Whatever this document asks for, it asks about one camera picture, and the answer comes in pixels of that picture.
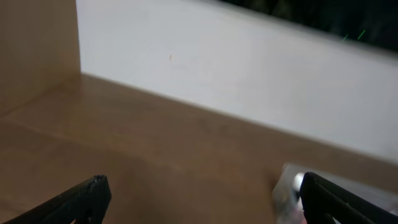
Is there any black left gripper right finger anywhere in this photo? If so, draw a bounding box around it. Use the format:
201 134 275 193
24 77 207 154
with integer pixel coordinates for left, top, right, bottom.
300 172 397 224

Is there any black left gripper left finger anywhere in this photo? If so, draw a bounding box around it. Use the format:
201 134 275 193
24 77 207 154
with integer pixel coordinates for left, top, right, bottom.
4 175 112 224

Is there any clear plastic container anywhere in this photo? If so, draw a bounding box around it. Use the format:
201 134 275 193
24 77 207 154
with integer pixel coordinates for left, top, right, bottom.
272 163 397 224

